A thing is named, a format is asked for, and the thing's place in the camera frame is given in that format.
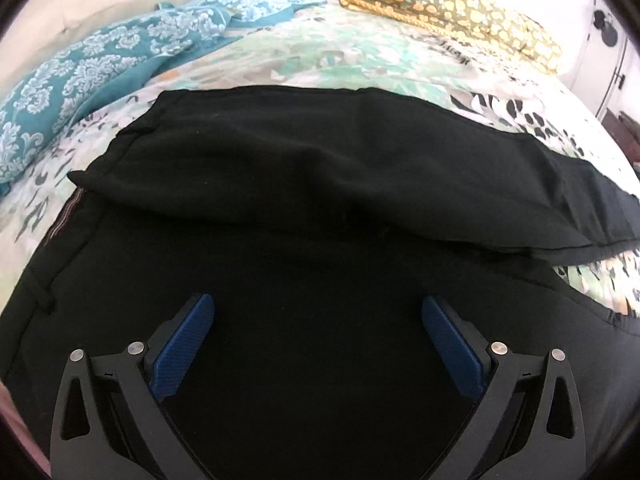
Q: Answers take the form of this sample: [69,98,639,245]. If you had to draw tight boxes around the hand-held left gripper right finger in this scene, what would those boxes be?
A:
[421,295,587,480]

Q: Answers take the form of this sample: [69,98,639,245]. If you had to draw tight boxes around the olive yellow floral folded blanket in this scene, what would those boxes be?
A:
[339,0,563,76]

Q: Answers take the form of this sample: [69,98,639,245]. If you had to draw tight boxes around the black pants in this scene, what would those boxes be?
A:
[0,86,640,480]

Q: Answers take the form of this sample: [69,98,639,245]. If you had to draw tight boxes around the dark wooden furniture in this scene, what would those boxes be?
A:
[601,110,640,165]

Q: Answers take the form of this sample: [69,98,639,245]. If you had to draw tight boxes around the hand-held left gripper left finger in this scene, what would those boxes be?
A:
[49,292,217,480]

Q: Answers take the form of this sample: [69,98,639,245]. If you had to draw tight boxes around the floral leaf-print bedsheet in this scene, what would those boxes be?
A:
[0,0,640,321]

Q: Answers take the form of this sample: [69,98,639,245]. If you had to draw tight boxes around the teal damask-print blanket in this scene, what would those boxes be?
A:
[0,0,326,196]

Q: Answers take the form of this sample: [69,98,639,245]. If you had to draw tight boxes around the black wall hanger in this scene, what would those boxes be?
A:
[592,9,621,47]

